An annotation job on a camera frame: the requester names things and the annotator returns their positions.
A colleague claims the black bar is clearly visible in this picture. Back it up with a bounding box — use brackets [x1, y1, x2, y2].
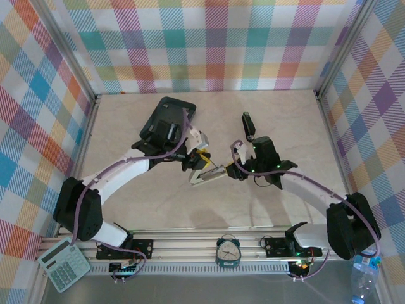
[189, 163, 228, 188]

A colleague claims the dark grey plastic tray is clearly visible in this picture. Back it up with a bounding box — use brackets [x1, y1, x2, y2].
[140, 96, 197, 149]

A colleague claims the teal alarm clock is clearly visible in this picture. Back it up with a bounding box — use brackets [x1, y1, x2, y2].
[215, 233, 241, 270]

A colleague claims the plaid fabric backdrop panel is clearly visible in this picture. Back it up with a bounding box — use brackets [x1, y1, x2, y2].
[40, 0, 371, 96]
[0, 0, 96, 304]
[316, 0, 405, 304]

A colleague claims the grey metal sheet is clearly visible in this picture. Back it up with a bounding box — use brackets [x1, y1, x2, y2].
[40, 274, 380, 304]

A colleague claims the mint green calculator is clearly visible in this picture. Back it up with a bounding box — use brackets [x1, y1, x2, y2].
[37, 237, 92, 293]

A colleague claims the clear plastic water bottle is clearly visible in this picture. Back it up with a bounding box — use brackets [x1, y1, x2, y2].
[351, 250, 383, 304]

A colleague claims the aluminium table side rail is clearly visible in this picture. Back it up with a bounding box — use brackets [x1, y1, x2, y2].
[315, 90, 352, 198]
[55, 94, 102, 238]

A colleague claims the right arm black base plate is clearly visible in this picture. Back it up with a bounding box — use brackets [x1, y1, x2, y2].
[263, 237, 323, 258]

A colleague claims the aluminium mounting rail bed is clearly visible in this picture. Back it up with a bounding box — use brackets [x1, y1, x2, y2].
[39, 228, 380, 265]

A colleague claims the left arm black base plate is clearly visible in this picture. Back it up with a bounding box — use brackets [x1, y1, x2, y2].
[96, 239, 154, 260]

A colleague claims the slotted grey cable duct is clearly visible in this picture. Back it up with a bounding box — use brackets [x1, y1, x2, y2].
[84, 264, 290, 277]

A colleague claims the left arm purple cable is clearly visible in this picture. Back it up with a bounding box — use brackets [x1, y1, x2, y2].
[71, 106, 199, 282]

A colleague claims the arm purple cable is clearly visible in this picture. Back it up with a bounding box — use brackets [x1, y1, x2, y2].
[71, 106, 199, 282]
[230, 141, 382, 281]

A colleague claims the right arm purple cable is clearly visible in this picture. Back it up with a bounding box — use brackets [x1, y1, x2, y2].
[230, 141, 382, 281]

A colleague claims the aluminium frame corner post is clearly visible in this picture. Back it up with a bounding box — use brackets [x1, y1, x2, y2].
[39, 0, 97, 101]
[314, 0, 377, 96]

